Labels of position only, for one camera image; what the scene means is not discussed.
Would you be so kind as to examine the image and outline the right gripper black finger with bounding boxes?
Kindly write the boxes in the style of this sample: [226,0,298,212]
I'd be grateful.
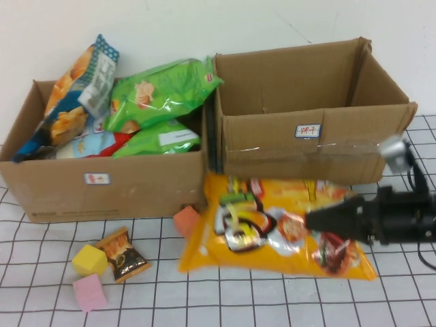
[305,219,366,245]
[305,194,365,221]

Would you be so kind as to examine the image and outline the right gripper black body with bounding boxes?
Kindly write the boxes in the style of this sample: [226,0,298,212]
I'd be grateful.
[361,185,414,247]

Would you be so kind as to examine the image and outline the large yellow chips bag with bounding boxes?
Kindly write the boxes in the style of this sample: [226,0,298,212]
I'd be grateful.
[178,171,379,282]

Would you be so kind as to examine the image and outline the small orange black snack packet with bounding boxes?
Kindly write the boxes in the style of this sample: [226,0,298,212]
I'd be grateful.
[95,226,152,284]

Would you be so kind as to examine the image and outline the white red blue snack bag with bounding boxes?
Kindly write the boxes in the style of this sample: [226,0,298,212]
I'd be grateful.
[56,117,137,159]

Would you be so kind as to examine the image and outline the cardboard box with biscuit label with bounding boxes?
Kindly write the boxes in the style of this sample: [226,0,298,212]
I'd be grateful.
[211,37,418,187]

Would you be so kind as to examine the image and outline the white black grid tablecloth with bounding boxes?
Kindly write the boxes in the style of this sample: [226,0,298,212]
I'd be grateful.
[0,114,436,327]

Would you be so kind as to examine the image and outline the orange foam cube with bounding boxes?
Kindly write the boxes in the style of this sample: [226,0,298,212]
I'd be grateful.
[173,205,201,238]

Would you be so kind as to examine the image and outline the green chips bag white label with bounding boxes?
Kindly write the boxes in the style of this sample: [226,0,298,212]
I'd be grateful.
[112,119,201,159]

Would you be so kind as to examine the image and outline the cardboard box with chips label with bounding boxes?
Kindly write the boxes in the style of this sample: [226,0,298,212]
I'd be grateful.
[0,80,208,224]

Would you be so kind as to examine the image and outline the large green chips bag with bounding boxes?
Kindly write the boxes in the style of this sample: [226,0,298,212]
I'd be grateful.
[104,57,225,134]

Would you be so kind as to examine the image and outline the yellow foam cube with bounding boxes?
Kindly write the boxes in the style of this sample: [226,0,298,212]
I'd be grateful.
[72,244,109,276]

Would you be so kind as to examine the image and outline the pink foam cube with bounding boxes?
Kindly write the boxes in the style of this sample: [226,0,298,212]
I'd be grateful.
[72,273,108,313]

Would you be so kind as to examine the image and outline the blue potato chips bag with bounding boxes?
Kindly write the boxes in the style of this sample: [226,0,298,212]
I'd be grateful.
[12,33,120,164]

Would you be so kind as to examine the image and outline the black cable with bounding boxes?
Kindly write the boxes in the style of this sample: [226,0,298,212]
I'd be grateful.
[417,238,436,270]

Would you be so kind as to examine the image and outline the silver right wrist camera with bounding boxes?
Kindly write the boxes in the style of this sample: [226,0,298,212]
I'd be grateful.
[377,134,415,174]

